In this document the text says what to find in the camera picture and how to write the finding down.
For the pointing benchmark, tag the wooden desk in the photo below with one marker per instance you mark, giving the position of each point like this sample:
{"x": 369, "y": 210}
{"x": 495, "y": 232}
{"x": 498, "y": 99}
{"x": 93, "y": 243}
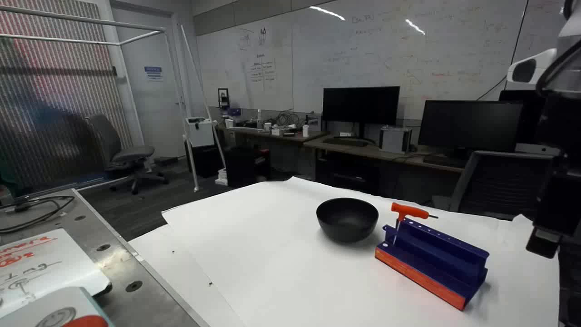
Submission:
{"x": 319, "y": 141}

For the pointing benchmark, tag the black monitor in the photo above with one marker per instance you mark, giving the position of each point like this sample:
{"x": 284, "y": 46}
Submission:
{"x": 473, "y": 126}
{"x": 362, "y": 104}

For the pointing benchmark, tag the grey office chair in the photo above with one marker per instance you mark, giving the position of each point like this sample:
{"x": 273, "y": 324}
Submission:
{"x": 119, "y": 159}

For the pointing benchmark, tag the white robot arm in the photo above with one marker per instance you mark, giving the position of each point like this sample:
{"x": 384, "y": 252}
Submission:
{"x": 556, "y": 77}

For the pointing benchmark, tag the orange screwdriver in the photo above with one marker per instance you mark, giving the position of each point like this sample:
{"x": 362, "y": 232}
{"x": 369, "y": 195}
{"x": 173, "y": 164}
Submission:
{"x": 406, "y": 212}

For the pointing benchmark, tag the white paper sheet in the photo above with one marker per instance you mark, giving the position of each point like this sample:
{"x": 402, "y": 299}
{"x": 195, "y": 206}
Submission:
{"x": 257, "y": 257}

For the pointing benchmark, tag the white box on stand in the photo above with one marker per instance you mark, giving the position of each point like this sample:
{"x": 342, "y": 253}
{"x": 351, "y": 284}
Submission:
{"x": 200, "y": 132}

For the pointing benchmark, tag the blue and orange holder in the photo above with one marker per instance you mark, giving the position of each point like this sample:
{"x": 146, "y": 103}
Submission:
{"x": 442, "y": 264}

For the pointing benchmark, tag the left black monitor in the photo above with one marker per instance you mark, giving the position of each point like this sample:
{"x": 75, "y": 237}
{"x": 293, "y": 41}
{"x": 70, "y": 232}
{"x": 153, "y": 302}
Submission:
{"x": 362, "y": 104}

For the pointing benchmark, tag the paper with orange writing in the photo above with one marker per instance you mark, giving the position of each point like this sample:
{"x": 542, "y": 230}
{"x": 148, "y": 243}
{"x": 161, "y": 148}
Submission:
{"x": 37, "y": 266}

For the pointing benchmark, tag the right black monitor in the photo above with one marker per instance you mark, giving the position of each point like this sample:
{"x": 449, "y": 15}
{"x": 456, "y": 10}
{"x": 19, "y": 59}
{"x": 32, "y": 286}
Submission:
{"x": 473, "y": 126}

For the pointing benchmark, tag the grey computer box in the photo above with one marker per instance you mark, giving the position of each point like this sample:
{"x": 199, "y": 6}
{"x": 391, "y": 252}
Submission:
{"x": 395, "y": 139}

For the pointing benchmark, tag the black bowl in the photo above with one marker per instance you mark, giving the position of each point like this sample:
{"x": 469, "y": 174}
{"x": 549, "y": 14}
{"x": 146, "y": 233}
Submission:
{"x": 348, "y": 221}

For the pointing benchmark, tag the white round-logo object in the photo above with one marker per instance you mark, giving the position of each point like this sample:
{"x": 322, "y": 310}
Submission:
{"x": 66, "y": 308}

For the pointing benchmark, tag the black mesh chair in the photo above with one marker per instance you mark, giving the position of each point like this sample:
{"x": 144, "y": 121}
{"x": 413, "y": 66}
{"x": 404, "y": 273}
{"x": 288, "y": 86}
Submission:
{"x": 500, "y": 184}

